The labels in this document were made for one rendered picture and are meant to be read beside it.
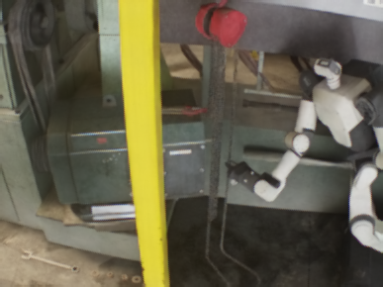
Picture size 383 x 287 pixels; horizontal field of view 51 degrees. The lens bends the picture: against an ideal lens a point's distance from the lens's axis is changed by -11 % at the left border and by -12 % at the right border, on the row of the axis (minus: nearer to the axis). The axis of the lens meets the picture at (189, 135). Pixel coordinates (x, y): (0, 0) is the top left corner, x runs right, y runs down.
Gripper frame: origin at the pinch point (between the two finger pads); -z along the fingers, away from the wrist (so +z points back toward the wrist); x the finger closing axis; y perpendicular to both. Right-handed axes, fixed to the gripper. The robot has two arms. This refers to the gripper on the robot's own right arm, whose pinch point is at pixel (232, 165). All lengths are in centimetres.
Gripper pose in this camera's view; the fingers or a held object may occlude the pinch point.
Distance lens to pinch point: 208.3
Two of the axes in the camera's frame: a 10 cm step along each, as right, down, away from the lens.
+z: 6.2, 4.6, -6.4
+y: 0.1, -8.1, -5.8
